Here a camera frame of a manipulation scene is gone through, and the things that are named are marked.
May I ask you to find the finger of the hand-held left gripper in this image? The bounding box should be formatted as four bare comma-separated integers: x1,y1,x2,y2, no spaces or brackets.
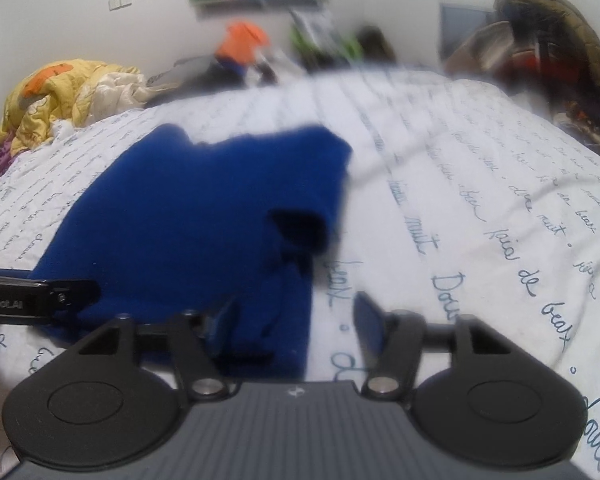
47,279,102,317

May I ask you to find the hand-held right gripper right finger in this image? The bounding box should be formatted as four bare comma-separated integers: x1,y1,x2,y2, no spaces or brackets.
353,291,512,404

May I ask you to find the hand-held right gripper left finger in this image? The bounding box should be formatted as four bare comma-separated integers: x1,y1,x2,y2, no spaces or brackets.
77,310,231,402

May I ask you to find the blue sweater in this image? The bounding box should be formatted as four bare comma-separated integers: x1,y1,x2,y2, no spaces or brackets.
27,122,355,378

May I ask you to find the white script-printed bed sheet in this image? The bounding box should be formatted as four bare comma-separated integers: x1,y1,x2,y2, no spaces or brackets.
0,64,600,480

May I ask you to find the yellow crumpled blanket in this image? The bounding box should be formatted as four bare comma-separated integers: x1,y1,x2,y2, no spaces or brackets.
0,59,148,157

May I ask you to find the dark grey bag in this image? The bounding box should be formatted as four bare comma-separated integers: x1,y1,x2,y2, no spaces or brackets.
147,54,278,98

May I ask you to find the green and black clutter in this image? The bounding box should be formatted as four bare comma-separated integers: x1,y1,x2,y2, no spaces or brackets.
287,9,398,68

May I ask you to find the orange plush item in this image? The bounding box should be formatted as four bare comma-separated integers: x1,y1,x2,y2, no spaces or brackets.
215,21,271,68

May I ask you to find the dark grey screen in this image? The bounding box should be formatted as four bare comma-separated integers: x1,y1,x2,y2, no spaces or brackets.
439,3,496,61

